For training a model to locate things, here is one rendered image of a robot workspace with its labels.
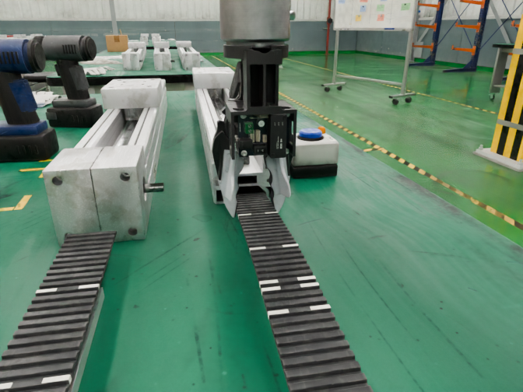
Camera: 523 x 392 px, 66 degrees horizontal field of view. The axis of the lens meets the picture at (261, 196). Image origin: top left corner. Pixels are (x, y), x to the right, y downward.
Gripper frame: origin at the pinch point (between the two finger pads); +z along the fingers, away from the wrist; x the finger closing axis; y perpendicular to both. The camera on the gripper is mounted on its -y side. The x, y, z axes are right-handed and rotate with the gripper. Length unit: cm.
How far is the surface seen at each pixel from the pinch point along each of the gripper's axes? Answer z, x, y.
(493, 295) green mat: 2.2, 20.1, 20.8
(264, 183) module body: -0.6, 2.5, -5.8
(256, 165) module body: -2.3, 1.9, -9.2
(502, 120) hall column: 48, 241, -232
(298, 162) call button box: -0.8, 9.9, -13.8
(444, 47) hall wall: 32, 696, -1008
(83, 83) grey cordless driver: -8, -33, -62
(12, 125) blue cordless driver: -5, -40, -34
